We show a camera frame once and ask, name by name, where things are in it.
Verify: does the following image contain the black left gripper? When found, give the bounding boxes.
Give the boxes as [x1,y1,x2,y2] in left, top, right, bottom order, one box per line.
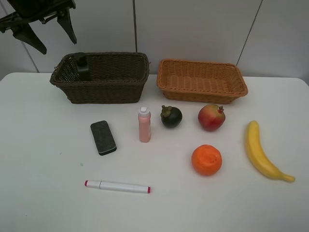
[0,0,77,54]

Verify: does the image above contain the dark green bottle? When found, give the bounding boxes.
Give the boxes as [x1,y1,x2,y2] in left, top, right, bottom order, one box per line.
[73,52,91,81]

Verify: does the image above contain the black whiteboard eraser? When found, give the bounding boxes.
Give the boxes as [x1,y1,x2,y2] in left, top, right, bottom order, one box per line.
[90,120,117,156]

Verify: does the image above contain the pink bottle white cap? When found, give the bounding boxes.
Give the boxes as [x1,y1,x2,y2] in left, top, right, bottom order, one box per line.
[138,107,151,143]

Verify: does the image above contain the dark purple mangosteen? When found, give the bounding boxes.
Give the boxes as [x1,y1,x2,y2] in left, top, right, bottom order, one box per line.
[160,105,183,129]

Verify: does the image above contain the white marker pink caps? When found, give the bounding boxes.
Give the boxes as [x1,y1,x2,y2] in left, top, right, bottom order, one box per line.
[84,180,151,194]

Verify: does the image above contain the red pomegranate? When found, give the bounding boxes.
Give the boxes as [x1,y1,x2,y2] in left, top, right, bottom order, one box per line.
[197,104,225,131]

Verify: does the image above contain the orange tangerine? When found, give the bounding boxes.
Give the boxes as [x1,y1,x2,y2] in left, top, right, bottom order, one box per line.
[191,145,222,176]

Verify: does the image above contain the yellow banana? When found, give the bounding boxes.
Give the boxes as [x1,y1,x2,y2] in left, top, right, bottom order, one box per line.
[245,120,295,183]

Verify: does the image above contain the dark brown wicker basket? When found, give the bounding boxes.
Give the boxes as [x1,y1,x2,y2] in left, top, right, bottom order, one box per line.
[50,52,149,104]

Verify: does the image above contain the orange wicker basket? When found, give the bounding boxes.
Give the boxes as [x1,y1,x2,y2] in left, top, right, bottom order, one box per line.
[156,59,248,104]

